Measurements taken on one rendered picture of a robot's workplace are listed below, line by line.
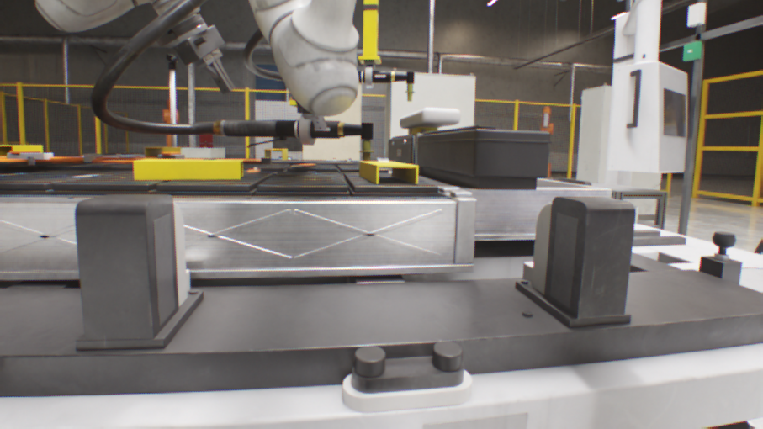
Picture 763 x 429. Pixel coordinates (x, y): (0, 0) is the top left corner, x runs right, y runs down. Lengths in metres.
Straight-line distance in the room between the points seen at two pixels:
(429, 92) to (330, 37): 4.92
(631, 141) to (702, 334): 2.86
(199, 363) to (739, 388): 0.56
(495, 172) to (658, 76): 2.74
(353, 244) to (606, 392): 0.33
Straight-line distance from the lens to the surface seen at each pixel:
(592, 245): 0.45
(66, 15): 1.02
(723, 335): 0.61
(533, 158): 0.75
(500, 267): 0.87
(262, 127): 1.08
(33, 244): 0.64
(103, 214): 0.40
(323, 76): 0.56
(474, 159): 0.71
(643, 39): 3.73
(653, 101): 3.36
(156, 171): 0.68
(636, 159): 3.37
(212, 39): 1.08
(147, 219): 0.38
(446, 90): 5.55
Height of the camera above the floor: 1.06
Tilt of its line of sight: 6 degrees down
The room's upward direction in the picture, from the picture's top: 1 degrees clockwise
